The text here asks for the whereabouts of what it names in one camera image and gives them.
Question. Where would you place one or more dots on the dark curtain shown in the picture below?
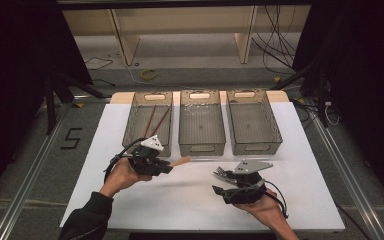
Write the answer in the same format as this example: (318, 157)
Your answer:
(13, 83)
(366, 83)

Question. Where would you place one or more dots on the person's right hand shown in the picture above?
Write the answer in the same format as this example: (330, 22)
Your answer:
(273, 210)

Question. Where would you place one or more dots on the brown wooden chopstick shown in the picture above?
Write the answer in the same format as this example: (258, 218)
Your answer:
(150, 120)
(161, 120)

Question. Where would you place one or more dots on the white table mat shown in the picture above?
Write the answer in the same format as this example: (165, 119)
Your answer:
(186, 200)

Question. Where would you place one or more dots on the grey translucent plastic bin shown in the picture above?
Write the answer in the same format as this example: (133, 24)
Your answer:
(146, 100)
(200, 125)
(253, 123)

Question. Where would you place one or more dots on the person's left hand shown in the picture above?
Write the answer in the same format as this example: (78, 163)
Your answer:
(121, 176)

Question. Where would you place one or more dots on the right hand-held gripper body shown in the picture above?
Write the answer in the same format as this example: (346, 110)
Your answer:
(246, 195)

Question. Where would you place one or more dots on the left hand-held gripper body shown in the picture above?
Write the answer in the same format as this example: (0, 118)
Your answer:
(146, 163)

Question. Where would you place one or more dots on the yellow tape roll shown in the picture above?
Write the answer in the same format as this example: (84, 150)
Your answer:
(143, 75)

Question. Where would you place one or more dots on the small light wooden spoon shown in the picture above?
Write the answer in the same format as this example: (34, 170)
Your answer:
(181, 161)

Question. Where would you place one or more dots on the black tripod stand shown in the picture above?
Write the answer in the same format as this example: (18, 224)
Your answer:
(50, 106)
(321, 100)

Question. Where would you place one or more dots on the light wooden desk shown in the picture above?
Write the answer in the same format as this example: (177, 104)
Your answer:
(126, 40)

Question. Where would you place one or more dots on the aluminium floor rail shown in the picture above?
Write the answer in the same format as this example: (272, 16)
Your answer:
(350, 173)
(30, 173)

